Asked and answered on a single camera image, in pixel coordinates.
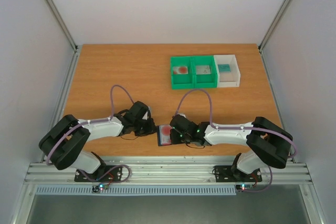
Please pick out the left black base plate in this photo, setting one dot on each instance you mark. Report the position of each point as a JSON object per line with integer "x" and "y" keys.
{"x": 105, "y": 174}

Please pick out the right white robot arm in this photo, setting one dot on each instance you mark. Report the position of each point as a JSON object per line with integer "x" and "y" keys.
{"x": 269, "y": 144}

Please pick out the teal card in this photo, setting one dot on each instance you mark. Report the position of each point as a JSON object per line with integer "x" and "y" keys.
{"x": 224, "y": 68}

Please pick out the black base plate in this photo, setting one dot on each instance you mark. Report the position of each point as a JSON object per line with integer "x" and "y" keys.
{"x": 105, "y": 174}
{"x": 224, "y": 173}

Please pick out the circuit board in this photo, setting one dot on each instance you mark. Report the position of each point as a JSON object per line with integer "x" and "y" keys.
{"x": 99, "y": 188}
{"x": 245, "y": 187}

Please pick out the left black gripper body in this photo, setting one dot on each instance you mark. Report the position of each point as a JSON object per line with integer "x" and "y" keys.
{"x": 142, "y": 130}

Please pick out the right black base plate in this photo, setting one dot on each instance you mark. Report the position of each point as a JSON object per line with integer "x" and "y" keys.
{"x": 224, "y": 173}

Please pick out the left circuit board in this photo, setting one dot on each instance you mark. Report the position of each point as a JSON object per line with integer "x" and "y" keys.
{"x": 99, "y": 188}

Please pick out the middle green bin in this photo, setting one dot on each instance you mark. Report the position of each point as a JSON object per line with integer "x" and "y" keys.
{"x": 205, "y": 80}

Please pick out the right circuit board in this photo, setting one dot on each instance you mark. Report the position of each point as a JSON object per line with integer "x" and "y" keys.
{"x": 245, "y": 187}

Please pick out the aluminium front rail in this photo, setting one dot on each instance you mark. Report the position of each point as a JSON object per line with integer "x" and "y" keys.
{"x": 170, "y": 170}

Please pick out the green bin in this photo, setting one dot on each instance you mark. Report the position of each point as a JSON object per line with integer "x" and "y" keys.
{"x": 205, "y": 80}
{"x": 182, "y": 74}

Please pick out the white bin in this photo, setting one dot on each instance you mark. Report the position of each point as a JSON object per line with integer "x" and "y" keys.
{"x": 228, "y": 73}

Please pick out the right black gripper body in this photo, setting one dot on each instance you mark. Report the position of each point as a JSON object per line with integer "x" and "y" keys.
{"x": 175, "y": 135}

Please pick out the grey card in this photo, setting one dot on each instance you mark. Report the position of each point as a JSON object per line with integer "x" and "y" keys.
{"x": 203, "y": 69}

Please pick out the right aluminium frame post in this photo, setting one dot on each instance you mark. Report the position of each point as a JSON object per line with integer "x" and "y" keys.
{"x": 275, "y": 22}

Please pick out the dark blue card holder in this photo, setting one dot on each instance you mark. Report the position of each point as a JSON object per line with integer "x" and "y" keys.
{"x": 165, "y": 136}

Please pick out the left aluminium frame post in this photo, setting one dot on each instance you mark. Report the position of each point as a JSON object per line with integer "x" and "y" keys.
{"x": 55, "y": 12}

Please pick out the grey slotted cable duct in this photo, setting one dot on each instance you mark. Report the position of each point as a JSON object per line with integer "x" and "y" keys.
{"x": 139, "y": 190}

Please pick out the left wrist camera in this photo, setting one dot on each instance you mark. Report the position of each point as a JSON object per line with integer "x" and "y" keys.
{"x": 147, "y": 114}

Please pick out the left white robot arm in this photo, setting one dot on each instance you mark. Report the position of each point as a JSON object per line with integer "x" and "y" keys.
{"x": 63, "y": 144}

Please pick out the aluminium frame post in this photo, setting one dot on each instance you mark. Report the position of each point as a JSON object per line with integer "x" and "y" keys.
{"x": 275, "y": 22}
{"x": 55, "y": 12}

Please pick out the red patterned card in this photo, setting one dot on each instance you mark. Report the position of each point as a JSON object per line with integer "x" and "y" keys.
{"x": 180, "y": 70}

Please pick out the left green bin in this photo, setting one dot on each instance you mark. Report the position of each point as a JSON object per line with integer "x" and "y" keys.
{"x": 182, "y": 74}

